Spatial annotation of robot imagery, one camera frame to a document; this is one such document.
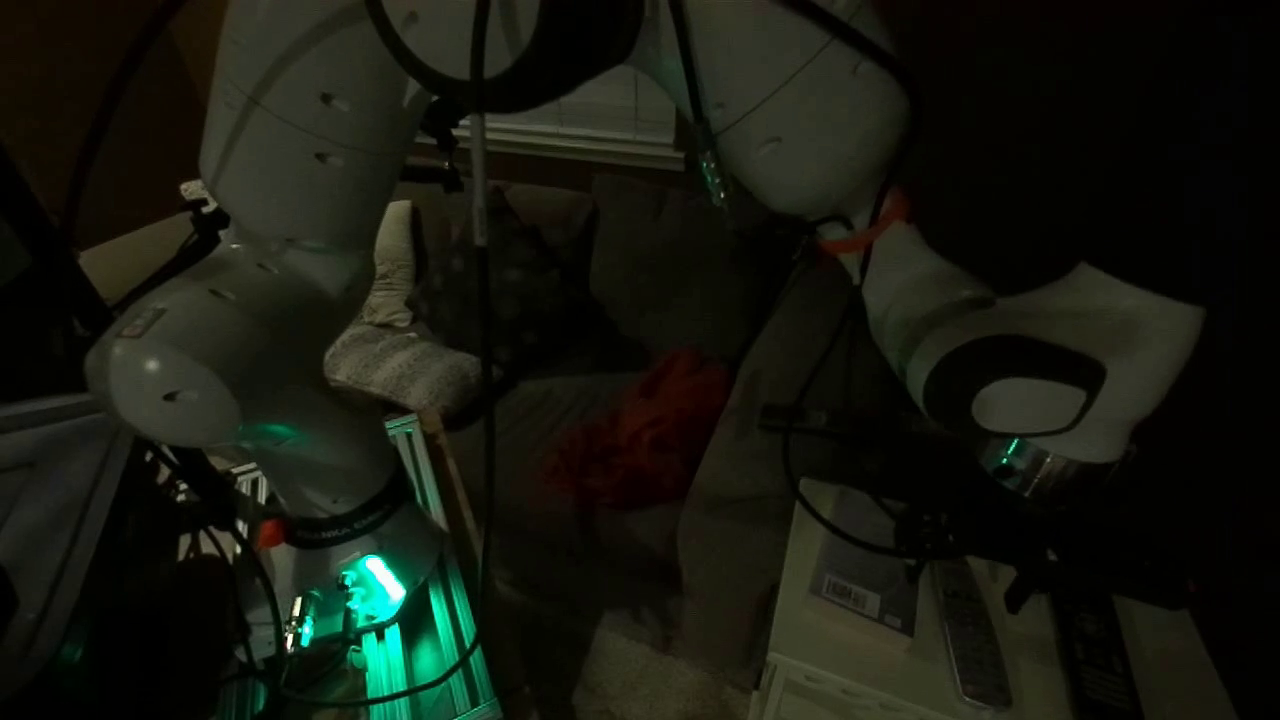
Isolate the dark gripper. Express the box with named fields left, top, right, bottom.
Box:
left=893, top=442, right=1189, bottom=607

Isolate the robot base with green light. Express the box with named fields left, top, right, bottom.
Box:
left=235, top=510, right=504, bottom=720

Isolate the black remote control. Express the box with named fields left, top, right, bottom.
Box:
left=1052, top=593, right=1145, bottom=720

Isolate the grey sofa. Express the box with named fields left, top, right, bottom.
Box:
left=395, top=171, right=936, bottom=698

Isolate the grey booklet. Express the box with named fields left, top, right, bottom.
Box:
left=812, top=487, right=917, bottom=635

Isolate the white side table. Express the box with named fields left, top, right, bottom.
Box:
left=749, top=482, right=1238, bottom=720

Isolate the red cloth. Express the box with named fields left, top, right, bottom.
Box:
left=543, top=352, right=730, bottom=512

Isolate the dark patterned cushion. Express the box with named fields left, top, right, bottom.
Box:
left=417, top=190, right=612, bottom=375

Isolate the white window sill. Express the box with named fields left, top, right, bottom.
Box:
left=483, top=70, right=683, bottom=171

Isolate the white patterned cushion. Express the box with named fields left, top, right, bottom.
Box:
left=322, top=201, right=478, bottom=415

